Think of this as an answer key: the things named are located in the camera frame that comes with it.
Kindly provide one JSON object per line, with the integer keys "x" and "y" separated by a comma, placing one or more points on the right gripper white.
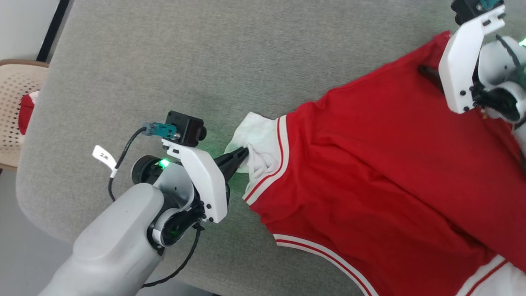
{"x": 462, "y": 61}

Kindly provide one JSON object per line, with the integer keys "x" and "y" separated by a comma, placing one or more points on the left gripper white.
{"x": 205, "y": 181}

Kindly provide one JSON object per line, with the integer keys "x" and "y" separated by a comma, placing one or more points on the red white-trimmed garment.
{"x": 370, "y": 172}

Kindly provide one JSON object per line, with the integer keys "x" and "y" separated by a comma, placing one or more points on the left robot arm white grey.
{"x": 115, "y": 242}

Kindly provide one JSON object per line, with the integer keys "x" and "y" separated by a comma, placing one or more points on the grey fabric sofa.
{"x": 246, "y": 61}

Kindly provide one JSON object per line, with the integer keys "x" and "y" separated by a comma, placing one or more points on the red cloth in basket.
{"x": 26, "y": 113}

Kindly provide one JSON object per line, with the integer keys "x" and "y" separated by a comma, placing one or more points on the beige perforated laundry basket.
{"x": 12, "y": 102}

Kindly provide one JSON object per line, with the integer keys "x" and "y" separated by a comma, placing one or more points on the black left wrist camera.
{"x": 185, "y": 128}

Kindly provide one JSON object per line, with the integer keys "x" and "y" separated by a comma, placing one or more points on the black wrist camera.
{"x": 472, "y": 9}
{"x": 185, "y": 128}

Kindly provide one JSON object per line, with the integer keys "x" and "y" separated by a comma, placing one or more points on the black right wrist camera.
{"x": 472, "y": 9}

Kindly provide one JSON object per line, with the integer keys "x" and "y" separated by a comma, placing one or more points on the black wall strip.
{"x": 52, "y": 31}

